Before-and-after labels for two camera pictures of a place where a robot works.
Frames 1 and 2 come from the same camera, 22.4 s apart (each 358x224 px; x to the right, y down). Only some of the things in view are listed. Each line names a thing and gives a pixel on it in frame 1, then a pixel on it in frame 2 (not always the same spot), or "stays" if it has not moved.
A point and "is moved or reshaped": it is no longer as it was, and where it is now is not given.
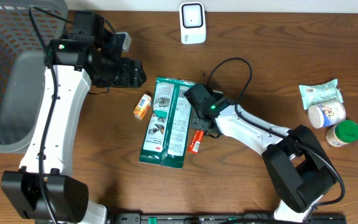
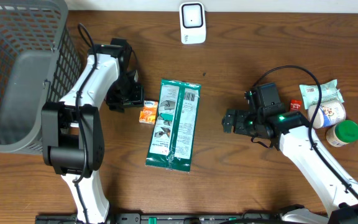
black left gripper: x=127 y=80 -> x=120 y=106
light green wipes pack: x=319 y=93 stays
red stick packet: x=194 y=144 -> x=295 y=104
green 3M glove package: x=166 y=138 is moved or reshaped
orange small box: x=143 y=106 is moved or reshaped
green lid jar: x=342 y=133 stays
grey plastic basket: x=12 y=70 stays
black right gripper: x=195 y=121 -> x=240 y=126
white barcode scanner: x=192 y=22 stays
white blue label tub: x=326 y=114 stays
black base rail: x=260 y=218 stays
